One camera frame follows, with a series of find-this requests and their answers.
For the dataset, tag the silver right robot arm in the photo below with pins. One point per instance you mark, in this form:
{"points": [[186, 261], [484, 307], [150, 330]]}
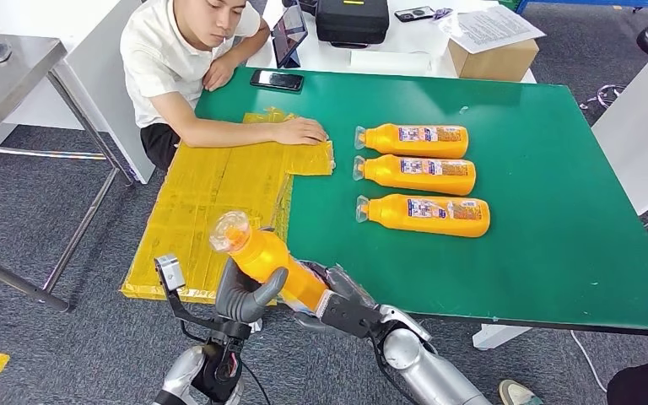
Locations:
{"points": [[419, 363]]}

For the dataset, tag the green table mat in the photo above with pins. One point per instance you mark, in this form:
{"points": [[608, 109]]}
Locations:
{"points": [[553, 195]]}

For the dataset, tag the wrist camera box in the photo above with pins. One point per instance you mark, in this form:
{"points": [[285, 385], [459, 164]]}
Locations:
{"points": [[352, 318], [170, 273]]}

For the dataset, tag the yellow taped cardboard sheet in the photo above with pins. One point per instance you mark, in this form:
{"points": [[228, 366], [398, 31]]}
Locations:
{"points": [[206, 190]]}

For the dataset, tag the black carrying case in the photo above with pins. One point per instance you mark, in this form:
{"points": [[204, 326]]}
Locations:
{"points": [[352, 22]]}

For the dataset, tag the person's left hand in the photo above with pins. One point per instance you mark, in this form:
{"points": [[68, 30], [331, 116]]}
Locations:
{"points": [[219, 74]]}

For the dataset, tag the person's left forearm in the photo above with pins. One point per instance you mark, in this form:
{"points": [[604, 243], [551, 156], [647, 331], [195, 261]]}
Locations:
{"points": [[248, 43]]}

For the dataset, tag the black smartphone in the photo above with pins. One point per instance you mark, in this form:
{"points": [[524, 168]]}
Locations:
{"points": [[276, 80]]}

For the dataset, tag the stainless steel table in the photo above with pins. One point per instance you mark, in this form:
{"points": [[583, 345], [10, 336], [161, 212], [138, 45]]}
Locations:
{"points": [[0, 89]]}

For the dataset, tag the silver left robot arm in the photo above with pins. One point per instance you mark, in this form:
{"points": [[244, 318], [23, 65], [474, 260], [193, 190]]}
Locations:
{"points": [[181, 374]]}

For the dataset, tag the blue metal rack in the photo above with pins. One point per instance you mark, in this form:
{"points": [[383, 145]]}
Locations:
{"points": [[581, 3]]}

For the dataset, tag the brown cardboard box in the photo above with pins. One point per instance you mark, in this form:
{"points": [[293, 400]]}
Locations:
{"points": [[497, 64]]}

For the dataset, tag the white desk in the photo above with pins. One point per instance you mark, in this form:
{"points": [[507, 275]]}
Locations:
{"points": [[100, 100], [642, 128], [324, 56]]}

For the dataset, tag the person's right forearm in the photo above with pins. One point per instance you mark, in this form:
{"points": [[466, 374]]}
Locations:
{"points": [[229, 134]]}

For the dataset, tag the printed paper sheet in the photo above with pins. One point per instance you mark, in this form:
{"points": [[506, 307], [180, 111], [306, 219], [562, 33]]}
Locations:
{"points": [[491, 28]]}

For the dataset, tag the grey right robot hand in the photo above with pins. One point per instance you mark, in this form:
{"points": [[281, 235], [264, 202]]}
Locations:
{"points": [[346, 282]]}

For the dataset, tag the chrome chair base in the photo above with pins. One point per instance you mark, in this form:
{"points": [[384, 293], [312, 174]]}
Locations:
{"points": [[606, 95]]}

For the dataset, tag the green plastic crate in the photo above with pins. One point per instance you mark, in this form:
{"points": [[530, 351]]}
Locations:
{"points": [[507, 3]]}

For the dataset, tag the orange detergent bottle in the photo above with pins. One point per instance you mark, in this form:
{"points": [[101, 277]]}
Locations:
{"points": [[385, 174], [391, 141], [391, 215], [268, 257]]}

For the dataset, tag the person's right hand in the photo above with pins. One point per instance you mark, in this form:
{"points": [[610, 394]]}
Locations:
{"points": [[301, 133]]}

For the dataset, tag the black device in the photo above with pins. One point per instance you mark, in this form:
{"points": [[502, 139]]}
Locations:
{"points": [[301, 5]]}

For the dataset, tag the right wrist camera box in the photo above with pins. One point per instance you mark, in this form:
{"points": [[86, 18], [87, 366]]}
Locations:
{"points": [[352, 318]]}

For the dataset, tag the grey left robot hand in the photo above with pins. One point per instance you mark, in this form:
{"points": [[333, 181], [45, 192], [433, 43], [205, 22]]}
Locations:
{"points": [[240, 302]]}

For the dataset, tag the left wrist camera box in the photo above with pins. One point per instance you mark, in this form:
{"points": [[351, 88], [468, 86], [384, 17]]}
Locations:
{"points": [[170, 273]]}

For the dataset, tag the person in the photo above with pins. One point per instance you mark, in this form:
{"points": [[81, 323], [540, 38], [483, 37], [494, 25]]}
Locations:
{"points": [[631, 386], [162, 50]]}

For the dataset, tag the tablet with folding stand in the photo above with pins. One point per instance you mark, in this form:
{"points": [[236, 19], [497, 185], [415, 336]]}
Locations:
{"points": [[289, 28]]}

